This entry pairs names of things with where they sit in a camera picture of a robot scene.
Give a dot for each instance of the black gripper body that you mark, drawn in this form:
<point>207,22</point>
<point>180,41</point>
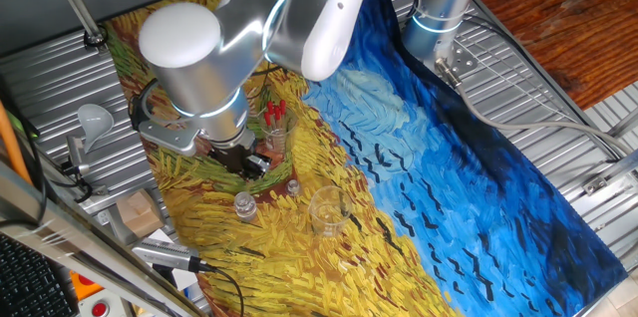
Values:
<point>234,155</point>

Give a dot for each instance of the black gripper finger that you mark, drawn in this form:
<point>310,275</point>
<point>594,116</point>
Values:
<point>259,165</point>
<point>236,171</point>

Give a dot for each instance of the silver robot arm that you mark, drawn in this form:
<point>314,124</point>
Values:
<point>209,68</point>

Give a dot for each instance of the clear glass beaker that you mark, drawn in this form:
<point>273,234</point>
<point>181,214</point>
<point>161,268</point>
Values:
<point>329,212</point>
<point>279,140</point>

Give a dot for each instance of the clear glass bottle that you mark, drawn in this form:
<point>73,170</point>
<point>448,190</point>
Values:
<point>245,205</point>

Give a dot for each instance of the small clear glass vial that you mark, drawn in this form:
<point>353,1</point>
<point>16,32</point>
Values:
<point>293,187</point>

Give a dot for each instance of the brown cardboard box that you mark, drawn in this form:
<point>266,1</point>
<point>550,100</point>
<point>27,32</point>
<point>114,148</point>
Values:
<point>139,212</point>

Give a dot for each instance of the Van Gogh painting tablecloth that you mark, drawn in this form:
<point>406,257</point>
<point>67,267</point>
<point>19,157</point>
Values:
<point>399,182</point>

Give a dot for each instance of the white plastic ladle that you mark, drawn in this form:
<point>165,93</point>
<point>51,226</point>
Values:
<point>95,122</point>

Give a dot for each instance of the black table clamp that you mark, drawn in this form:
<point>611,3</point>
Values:
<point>80,182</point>

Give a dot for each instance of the orange box red button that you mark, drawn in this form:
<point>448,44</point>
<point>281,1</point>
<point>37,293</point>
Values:
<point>82,282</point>

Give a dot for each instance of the grey box red button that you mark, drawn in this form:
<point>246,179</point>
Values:
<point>99,308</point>

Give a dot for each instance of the metal pole black foot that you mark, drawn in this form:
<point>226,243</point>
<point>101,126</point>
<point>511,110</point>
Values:
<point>75,3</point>

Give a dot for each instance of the orange pole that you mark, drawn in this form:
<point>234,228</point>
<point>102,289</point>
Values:
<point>10,142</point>

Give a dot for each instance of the black keyboard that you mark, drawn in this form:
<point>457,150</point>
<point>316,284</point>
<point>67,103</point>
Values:
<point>30,287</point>

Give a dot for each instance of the grey base conduit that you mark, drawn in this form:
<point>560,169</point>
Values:
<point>523,125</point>

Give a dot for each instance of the silver camera bracket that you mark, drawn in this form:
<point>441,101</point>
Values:
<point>169,137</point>

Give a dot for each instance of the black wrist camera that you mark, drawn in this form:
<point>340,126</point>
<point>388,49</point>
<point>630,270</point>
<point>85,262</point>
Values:
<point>137,107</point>

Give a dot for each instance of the silver depth camera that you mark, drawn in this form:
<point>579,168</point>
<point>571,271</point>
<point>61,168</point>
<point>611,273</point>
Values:
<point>159,253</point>

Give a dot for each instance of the silver clamp mounted camera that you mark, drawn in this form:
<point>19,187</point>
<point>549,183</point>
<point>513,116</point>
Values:
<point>75,150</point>

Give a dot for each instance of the aluminium frame bar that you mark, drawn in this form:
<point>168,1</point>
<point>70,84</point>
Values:
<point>75,237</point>

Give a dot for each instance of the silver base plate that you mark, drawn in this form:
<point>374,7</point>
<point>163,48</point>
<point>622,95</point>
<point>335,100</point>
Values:
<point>463,60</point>

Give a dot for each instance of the metal corner bracket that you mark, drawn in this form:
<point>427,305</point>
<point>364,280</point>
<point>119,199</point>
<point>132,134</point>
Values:
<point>595,185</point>

